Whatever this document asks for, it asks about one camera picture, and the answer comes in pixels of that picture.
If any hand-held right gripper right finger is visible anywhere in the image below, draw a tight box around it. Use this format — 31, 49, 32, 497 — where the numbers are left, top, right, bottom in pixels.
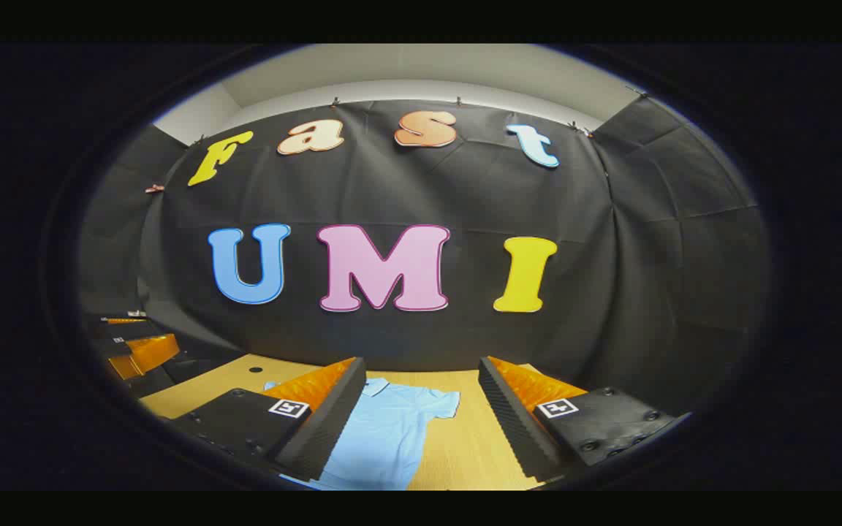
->
477, 356, 687, 483

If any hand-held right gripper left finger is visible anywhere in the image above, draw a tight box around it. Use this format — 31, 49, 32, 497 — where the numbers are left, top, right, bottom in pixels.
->
169, 357, 368, 483

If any light blue T-shirt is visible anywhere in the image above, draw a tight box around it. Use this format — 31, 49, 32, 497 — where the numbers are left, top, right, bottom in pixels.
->
264, 376, 460, 490

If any black backdrop cloth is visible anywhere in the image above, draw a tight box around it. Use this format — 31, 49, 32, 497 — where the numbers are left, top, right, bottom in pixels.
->
77, 95, 773, 417

